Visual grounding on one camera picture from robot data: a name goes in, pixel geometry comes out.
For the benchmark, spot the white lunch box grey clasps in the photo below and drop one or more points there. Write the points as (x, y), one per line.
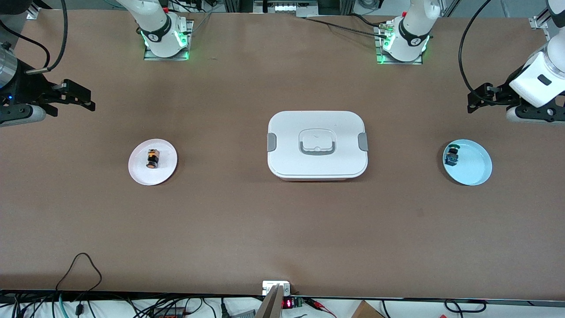
(287, 159)

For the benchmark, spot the brown cardboard box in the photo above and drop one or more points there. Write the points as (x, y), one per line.
(366, 311)

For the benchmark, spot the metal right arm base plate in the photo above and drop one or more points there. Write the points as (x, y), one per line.
(189, 44)

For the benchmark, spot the light blue round plate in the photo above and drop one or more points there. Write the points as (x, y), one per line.
(474, 165)

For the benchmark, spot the white round plate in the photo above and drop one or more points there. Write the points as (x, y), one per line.
(165, 170)

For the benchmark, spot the grey camera mount bar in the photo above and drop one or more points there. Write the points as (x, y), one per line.
(271, 304)

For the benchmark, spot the orange push-button switch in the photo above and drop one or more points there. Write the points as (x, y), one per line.
(152, 159)

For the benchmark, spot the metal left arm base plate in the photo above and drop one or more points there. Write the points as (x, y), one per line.
(378, 59)

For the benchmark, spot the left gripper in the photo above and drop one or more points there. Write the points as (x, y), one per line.
(500, 95)

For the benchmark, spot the lit metal rack panel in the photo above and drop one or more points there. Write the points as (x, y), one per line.
(287, 6)

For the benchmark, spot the aluminium frame bracket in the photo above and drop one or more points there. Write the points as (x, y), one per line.
(539, 20)

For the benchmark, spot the white mount bracket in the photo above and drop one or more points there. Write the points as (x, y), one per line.
(268, 286)

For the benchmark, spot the green push-button switch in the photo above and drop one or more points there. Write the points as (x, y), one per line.
(452, 155)

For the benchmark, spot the red LED display board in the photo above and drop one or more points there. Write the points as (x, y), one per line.
(288, 303)

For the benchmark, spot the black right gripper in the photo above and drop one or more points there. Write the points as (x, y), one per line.
(27, 87)

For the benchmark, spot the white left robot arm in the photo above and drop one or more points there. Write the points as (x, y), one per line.
(410, 31)

